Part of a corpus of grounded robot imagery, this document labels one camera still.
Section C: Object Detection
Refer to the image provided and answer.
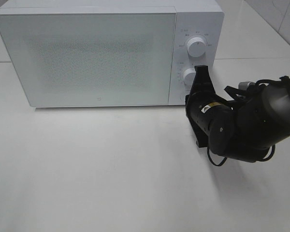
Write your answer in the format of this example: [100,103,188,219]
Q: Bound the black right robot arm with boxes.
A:
[185,65,290,163]

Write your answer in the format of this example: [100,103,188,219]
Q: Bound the white control knob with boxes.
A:
[182,68,196,86]
[186,35,207,58]

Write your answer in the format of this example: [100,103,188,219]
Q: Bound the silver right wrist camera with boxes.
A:
[238,81,255,91]

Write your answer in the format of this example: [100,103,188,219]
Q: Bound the white microwave door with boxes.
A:
[0,14,175,107]

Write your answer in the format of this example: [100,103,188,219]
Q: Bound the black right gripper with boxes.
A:
[186,65,222,148]

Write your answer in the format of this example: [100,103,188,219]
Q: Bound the white microwave oven body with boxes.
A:
[0,0,224,107]

